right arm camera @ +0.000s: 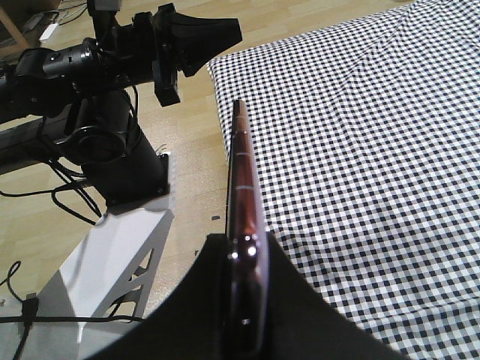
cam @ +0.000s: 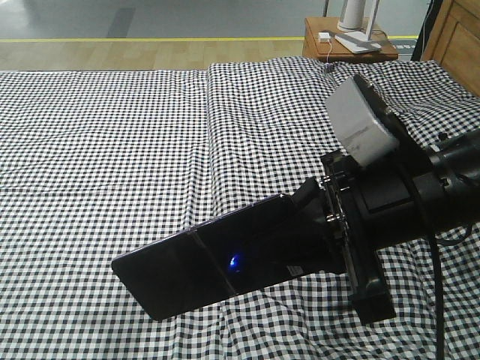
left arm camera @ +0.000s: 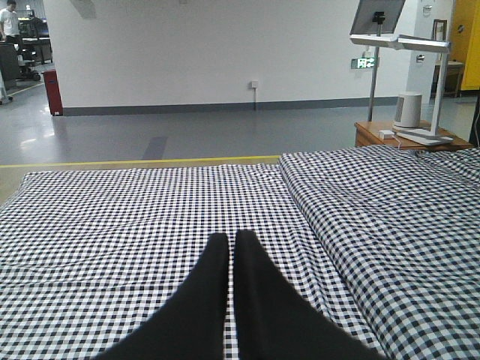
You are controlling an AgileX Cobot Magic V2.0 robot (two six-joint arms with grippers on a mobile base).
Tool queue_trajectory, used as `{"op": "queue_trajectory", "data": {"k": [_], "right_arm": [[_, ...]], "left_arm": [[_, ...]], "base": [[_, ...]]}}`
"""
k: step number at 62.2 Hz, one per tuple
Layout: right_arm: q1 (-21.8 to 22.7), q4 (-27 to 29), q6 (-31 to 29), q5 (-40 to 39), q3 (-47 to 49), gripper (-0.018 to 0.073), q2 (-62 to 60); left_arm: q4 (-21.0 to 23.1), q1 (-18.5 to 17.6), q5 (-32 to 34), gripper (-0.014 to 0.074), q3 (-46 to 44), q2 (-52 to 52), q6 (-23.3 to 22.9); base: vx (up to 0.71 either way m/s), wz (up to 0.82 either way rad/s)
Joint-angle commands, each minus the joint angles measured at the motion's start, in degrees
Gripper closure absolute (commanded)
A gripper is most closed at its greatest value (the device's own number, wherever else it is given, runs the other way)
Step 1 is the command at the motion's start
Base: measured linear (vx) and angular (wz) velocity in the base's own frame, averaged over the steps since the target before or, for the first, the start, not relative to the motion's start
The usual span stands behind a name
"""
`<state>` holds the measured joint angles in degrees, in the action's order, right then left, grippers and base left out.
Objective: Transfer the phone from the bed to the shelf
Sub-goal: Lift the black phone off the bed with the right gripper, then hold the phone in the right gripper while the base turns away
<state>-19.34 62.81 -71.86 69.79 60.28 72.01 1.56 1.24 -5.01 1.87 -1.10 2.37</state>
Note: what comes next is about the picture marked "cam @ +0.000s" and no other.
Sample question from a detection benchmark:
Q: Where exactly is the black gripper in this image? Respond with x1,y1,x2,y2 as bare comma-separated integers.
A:
239,151,424,325

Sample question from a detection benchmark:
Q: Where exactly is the black foldable phone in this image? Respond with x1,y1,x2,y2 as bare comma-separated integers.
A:
110,193,338,322

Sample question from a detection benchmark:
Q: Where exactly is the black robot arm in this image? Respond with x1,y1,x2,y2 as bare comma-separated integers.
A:
229,117,479,324

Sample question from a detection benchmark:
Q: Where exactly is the checkered bed sheet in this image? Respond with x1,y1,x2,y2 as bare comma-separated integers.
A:
1,70,209,359

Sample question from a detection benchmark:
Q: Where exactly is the wooden nightstand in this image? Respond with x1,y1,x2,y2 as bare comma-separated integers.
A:
302,16,399,63

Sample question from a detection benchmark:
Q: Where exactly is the white charger adapter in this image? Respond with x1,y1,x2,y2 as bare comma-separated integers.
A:
317,31,331,44

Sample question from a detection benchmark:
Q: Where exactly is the white cylindrical speaker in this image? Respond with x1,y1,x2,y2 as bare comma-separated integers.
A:
337,0,366,32

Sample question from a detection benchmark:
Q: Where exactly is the wooden headboard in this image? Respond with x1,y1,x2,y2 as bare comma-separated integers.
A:
421,0,479,96

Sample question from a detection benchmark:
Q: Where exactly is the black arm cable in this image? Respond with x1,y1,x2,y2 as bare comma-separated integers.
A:
427,220,480,360

